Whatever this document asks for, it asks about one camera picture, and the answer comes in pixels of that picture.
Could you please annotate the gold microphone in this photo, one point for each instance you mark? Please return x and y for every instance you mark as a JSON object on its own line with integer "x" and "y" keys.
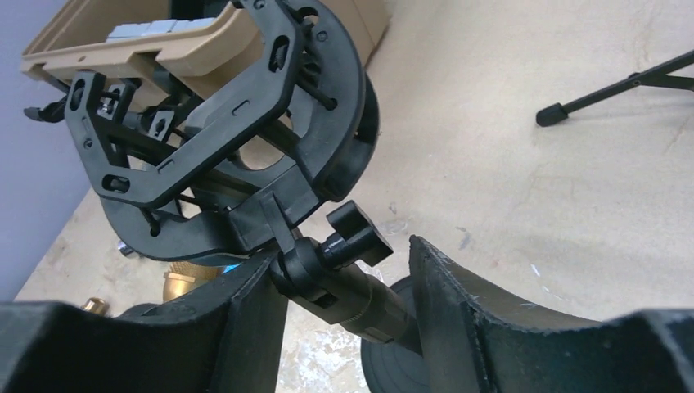
{"x": 183, "y": 277}

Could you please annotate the tan plastic toolbox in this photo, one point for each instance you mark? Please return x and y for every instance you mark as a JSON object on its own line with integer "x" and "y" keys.
{"x": 206, "y": 38}

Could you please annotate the grey plastic organizer case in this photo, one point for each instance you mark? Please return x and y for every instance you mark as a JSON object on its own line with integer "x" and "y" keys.
{"x": 145, "y": 29}

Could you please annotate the black shock-mount desk stand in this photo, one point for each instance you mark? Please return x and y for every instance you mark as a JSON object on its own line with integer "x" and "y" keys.
{"x": 262, "y": 168}

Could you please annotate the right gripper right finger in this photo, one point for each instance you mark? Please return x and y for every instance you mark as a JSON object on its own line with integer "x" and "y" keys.
{"x": 479, "y": 337}

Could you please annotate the black tripod shock-mount stand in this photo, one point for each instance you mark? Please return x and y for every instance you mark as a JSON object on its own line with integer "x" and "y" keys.
{"x": 658, "y": 76}

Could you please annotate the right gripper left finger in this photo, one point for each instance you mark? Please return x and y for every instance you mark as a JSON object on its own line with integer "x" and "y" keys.
{"x": 225, "y": 336}

